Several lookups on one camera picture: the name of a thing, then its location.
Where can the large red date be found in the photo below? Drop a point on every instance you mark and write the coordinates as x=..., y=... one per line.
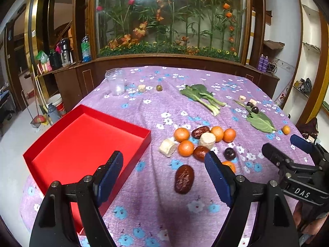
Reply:
x=184, y=179

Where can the black thermos jug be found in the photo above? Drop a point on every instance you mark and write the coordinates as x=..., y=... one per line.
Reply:
x=66, y=56

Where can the green olive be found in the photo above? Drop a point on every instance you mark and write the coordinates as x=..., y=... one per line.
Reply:
x=159, y=88

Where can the large green leaf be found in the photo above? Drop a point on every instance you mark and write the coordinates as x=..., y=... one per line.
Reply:
x=258, y=120

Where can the grey floor thermos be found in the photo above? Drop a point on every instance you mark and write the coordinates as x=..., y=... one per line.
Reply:
x=53, y=113

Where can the wooden cabinet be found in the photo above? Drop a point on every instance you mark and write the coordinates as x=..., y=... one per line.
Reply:
x=75, y=82

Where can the red shallow tray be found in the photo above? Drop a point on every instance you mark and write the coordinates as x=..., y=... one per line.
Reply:
x=80, y=142

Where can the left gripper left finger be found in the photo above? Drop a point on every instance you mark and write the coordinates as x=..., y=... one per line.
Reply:
x=54, y=225

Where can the green water bottle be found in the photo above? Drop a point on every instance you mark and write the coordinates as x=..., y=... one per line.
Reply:
x=85, y=49

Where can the purple floral tablecloth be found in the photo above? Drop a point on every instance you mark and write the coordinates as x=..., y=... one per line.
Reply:
x=195, y=218

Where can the clear plastic cup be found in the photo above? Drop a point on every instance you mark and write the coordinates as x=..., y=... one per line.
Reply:
x=116, y=81

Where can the small white chunk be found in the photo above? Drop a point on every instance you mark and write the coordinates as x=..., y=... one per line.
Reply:
x=141, y=88

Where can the purple bottles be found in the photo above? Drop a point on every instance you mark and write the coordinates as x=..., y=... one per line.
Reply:
x=263, y=63

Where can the small dark plum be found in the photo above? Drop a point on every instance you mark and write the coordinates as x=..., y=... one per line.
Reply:
x=255, y=109

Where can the small tangerine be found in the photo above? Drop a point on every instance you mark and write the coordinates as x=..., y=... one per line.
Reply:
x=286, y=130

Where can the white chunk near leaf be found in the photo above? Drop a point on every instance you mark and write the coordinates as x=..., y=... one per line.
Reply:
x=253, y=102
x=242, y=98

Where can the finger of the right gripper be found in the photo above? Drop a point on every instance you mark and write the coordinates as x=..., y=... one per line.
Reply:
x=276, y=156
x=318, y=154

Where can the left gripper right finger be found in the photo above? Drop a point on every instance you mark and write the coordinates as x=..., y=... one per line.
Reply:
x=273, y=225

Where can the bok choy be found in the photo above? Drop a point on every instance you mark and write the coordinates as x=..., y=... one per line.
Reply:
x=199, y=93

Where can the orange tangerine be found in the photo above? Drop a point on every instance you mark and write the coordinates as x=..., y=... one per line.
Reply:
x=185, y=148
x=181, y=134
x=229, y=135
x=218, y=132
x=230, y=165

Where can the flower display glass case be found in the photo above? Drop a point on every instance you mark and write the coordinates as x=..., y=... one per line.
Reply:
x=211, y=28

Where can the white sugarcane chunk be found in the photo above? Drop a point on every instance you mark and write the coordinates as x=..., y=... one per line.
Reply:
x=167, y=147
x=207, y=140

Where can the white bucket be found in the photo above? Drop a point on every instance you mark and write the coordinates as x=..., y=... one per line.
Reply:
x=57, y=101

